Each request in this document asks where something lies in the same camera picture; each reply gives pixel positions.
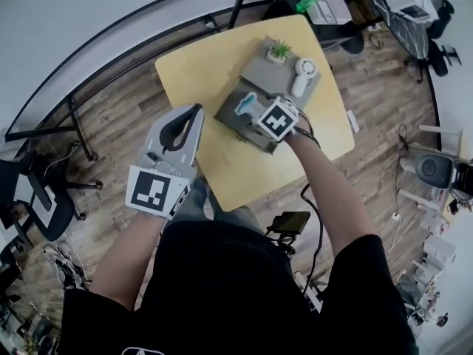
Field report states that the person's jeans leg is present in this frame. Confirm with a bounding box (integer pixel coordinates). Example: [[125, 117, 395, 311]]
[[190, 177, 259, 232]]

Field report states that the white laptop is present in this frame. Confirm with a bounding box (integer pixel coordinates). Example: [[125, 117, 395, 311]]
[[13, 172, 58, 229]]

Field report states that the white printer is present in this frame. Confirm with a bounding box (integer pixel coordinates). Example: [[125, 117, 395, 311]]
[[308, 0, 352, 25]]

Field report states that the white paper strip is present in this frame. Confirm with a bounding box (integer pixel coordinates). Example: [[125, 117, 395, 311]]
[[346, 109, 361, 133]]

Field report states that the green plastic bottle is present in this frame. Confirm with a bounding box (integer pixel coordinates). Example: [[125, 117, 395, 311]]
[[295, 0, 325, 13]]

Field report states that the person's left forearm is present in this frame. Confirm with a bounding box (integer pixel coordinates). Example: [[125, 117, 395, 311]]
[[88, 209, 166, 312]]

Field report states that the person's right forearm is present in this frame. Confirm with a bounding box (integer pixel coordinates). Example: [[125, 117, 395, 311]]
[[287, 131, 380, 262]]

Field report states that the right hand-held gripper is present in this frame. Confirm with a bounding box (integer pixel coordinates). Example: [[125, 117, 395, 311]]
[[246, 96, 300, 143]]

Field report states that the round dark marble table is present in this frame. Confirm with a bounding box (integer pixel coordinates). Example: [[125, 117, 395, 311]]
[[364, 0, 429, 61]]

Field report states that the black low stand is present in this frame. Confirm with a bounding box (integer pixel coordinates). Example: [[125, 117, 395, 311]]
[[264, 0, 365, 55]]

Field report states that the black-framed whiteboard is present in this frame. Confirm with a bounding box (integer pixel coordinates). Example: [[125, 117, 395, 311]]
[[5, 0, 256, 162]]

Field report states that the white handheld fan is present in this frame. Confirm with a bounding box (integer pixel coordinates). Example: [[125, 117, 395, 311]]
[[290, 57, 319, 98]]

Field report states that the black office chair with headrest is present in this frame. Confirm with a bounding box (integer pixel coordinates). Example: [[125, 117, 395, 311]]
[[404, 0, 463, 84]]

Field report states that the white and black robot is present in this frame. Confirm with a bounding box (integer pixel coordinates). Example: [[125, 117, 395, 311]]
[[398, 149, 473, 203]]

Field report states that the black screen on stand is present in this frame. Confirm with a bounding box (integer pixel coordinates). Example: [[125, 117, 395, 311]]
[[265, 211, 311, 257]]

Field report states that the grey tray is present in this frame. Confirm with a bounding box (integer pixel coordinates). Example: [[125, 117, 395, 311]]
[[214, 35, 321, 155]]

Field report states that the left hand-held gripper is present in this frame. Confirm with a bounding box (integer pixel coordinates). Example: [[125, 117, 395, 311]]
[[125, 104, 205, 221]]

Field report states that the yellow square table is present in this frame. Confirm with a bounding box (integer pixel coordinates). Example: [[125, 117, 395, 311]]
[[154, 14, 355, 214]]

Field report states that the black mesh office chair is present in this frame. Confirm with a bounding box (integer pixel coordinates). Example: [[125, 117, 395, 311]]
[[0, 149, 103, 243]]

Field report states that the person's black shirt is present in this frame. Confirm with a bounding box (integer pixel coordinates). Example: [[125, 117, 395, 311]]
[[58, 220, 422, 355]]

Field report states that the small potted green plant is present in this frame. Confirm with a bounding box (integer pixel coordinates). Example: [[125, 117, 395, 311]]
[[267, 39, 293, 65]]

